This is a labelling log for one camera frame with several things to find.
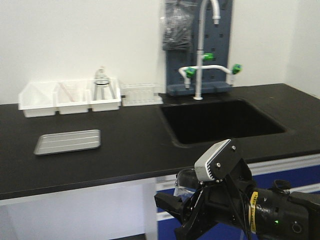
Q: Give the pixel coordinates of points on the black lab sink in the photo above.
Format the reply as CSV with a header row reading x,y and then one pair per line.
x,y
201,123

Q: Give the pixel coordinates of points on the clear glass beaker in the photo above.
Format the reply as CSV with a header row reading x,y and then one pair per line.
x,y
186,183

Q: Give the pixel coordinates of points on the grey pegboard drying rack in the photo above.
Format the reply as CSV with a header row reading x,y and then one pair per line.
x,y
216,46

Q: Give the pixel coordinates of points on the white plastic bin middle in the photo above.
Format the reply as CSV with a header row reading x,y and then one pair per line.
x,y
77,90

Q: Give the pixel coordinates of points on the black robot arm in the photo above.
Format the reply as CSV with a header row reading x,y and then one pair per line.
x,y
277,214

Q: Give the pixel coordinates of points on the white plastic bin left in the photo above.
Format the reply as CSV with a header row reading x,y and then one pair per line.
x,y
37,99

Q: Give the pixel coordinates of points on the white plastic bin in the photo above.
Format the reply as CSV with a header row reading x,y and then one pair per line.
x,y
105,98
77,90
37,99

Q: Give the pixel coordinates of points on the white plastic bin right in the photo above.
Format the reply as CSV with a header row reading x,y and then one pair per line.
x,y
105,98

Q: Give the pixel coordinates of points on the white gooseneck lab faucet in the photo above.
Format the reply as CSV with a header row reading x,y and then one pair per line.
x,y
200,57

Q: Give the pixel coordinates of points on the plastic bag of pegs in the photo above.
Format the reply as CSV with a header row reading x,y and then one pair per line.
x,y
177,25

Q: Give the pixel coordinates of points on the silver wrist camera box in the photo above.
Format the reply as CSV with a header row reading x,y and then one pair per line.
x,y
218,161

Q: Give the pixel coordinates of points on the red pipette in bin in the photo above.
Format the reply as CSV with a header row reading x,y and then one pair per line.
x,y
66,91

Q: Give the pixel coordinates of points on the clear test tube rack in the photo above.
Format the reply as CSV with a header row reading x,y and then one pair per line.
x,y
140,94

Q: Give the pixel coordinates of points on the silver metal tray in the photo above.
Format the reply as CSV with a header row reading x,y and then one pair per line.
x,y
64,142

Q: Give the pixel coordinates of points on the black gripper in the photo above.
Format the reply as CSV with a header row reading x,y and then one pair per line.
x,y
220,201

